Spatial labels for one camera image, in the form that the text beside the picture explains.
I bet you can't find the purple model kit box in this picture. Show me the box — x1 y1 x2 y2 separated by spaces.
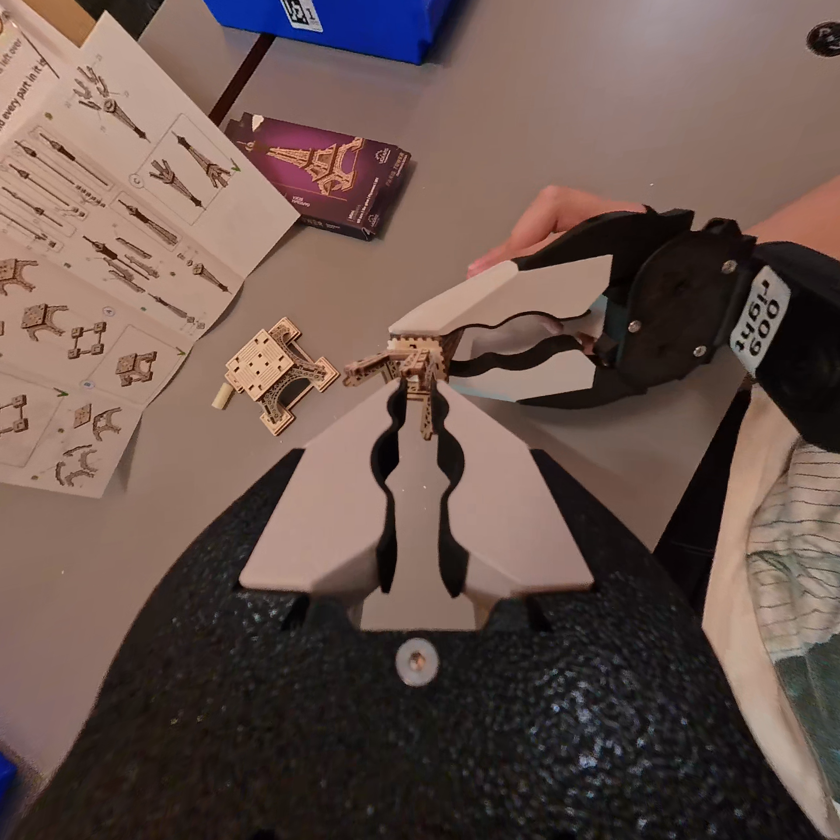
224 112 413 242

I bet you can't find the grey desk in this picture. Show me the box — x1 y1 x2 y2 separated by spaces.
0 0 840 782

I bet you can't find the wooden tower model base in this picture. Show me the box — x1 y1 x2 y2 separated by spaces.
225 317 341 438

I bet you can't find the person's right forearm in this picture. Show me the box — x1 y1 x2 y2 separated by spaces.
745 176 840 244

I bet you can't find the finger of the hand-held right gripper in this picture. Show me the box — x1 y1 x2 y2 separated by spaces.
450 336 601 404
387 255 614 360

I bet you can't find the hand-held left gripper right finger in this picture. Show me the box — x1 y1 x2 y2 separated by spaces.
433 381 596 629

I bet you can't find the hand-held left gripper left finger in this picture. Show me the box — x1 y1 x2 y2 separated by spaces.
238 381 404 631

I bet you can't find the wooden tower model section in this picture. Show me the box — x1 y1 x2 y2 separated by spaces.
343 333 460 442

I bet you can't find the white folded assembly instruction sheet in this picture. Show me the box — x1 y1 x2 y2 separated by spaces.
0 10 301 500

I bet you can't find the person's right hand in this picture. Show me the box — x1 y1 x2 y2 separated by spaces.
468 185 649 277

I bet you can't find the colour printed instruction poster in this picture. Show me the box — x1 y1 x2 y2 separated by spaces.
0 0 83 135

